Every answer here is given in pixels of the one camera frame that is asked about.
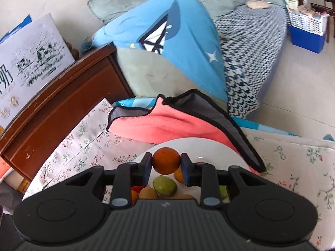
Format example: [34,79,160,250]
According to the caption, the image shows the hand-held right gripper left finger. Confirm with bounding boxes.
[63,153,153,208]

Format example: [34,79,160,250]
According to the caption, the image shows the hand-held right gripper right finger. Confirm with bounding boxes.
[180,153,270,207]

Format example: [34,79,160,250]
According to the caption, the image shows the small brown kiwi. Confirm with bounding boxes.
[139,186,159,200]

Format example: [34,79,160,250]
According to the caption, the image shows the white plate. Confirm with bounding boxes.
[132,137,253,204]

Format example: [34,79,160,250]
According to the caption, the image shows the pink towel with black trim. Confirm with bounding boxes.
[107,89,266,174]

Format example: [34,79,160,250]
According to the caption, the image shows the pale green sofa cushion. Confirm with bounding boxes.
[116,48,229,116]

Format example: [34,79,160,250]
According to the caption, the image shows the floral cloth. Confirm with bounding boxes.
[22,98,335,249]

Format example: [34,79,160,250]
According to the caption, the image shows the brown wooden cabinet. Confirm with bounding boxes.
[0,43,135,181]

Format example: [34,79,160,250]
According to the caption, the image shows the blue white checkered sofa cover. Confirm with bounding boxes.
[211,3,290,119]

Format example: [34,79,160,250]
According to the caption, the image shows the beige cardboard box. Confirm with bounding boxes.
[5,172,30,191]

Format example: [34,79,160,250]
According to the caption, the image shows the orange box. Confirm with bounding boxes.
[0,159,13,179]

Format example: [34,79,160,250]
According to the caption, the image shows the grey fabric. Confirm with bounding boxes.
[0,180,24,251]

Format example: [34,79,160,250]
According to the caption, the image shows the white printed carton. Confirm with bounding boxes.
[0,13,76,130]

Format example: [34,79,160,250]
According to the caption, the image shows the pale green pillow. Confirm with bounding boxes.
[87,0,252,24]

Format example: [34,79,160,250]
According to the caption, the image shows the blue plastic bin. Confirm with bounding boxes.
[287,23,327,54]

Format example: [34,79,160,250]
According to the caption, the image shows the pale beige cloth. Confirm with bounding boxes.
[245,0,271,9]

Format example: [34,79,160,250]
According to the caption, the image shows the blue box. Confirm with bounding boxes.
[0,14,33,44]

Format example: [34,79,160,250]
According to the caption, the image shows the white plastic basket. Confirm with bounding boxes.
[286,3,328,36]

